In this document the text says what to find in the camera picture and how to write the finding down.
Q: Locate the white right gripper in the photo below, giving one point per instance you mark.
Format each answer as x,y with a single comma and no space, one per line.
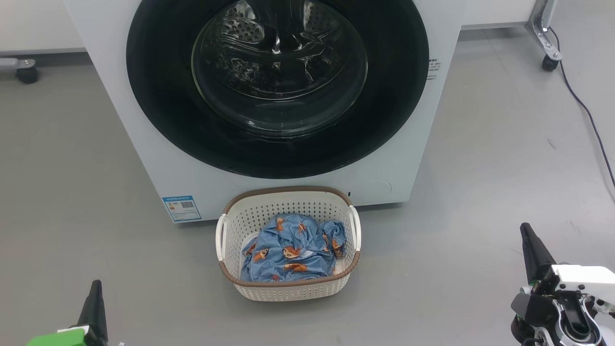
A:
586,283

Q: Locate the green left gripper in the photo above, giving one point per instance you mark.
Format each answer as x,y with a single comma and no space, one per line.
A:
53,339

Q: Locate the blue bear print garment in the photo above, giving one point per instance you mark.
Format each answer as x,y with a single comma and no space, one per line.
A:
283,240

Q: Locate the washing machine door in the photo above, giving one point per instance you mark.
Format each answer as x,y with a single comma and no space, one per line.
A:
158,96

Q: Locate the white front-load washing machine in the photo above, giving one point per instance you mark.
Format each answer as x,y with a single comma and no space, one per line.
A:
384,182

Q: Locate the blue energy label sticker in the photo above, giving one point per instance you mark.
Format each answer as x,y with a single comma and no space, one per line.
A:
181,209

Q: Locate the white perforated basket brown rim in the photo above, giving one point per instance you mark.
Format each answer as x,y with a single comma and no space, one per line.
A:
288,290

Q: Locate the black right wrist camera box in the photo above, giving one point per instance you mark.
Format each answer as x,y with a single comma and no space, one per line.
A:
531,310

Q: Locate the metal frame leg with caster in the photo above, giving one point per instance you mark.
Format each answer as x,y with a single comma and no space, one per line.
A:
543,33

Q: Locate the grey frame foot with caster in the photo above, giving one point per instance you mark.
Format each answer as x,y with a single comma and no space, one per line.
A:
26,72

